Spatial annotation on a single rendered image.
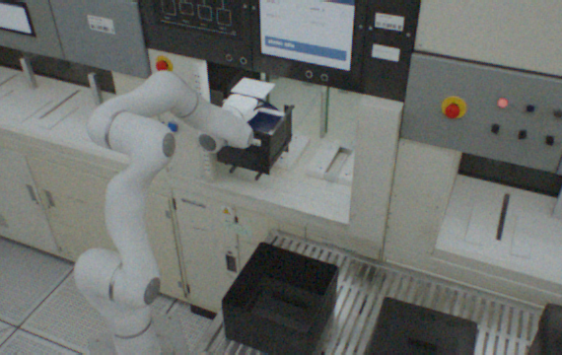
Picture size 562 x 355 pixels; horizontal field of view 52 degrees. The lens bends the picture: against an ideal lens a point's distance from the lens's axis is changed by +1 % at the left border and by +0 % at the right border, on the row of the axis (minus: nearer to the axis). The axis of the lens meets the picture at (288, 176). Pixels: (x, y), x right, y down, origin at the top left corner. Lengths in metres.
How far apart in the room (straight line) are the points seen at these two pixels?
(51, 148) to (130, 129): 1.31
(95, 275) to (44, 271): 1.75
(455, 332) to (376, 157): 0.56
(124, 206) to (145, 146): 0.17
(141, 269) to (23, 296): 1.77
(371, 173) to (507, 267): 0.55
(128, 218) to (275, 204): 0.79
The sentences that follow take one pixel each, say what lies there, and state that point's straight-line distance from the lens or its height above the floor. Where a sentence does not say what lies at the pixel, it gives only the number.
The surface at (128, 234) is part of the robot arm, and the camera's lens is 1.49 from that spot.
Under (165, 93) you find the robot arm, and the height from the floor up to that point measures 1.55.
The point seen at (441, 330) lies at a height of 0.86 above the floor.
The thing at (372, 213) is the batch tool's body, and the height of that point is 1.00.
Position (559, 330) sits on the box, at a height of 1.01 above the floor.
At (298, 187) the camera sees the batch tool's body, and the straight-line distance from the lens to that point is 2.20.
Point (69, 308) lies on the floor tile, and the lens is 3.10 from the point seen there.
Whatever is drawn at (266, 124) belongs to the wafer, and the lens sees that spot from 2.12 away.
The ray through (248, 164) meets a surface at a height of 1.02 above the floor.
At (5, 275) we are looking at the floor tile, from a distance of 3.38.
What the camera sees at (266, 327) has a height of 0.89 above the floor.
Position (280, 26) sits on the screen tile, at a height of 1.57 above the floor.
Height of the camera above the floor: 2.28
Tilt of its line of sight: 39 degrees down
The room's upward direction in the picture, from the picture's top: straight up
